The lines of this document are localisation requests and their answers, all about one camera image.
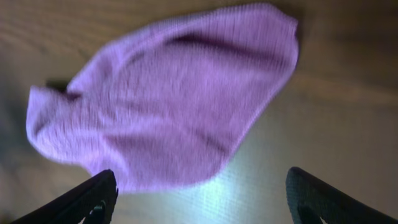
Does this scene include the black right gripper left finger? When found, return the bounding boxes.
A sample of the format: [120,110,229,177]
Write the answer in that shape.
[12,169,118,224]

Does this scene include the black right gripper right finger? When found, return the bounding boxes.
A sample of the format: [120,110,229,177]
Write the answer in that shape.
[285,167,397,224]

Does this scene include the purple microfiber cloth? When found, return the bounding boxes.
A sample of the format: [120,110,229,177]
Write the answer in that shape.
[26,3,299,194]

